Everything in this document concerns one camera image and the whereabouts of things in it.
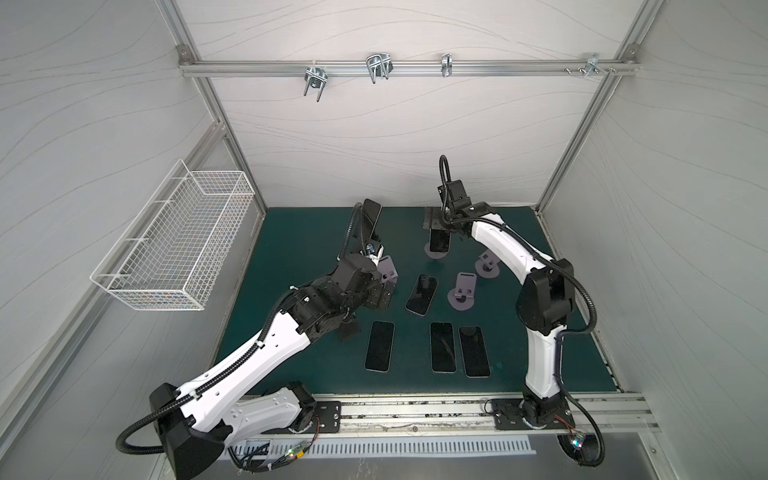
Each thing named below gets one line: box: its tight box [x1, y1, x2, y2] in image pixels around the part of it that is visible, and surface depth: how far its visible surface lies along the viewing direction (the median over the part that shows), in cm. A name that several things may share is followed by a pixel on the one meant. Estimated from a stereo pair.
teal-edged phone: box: [429, 321, 457, 374], surface depth 86 cm
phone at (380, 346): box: [364, 320, 395, 373], surface depth 87 cm
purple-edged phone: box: [458, 325, 491, 379], surface depth 84 cm
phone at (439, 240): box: [429, 228, 451, 253], surface depth 103 cm
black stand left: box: [338, 320, 361, 341], surface depth 90 cm
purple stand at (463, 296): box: [447, 272, 477, 311], surface depth 92 cm
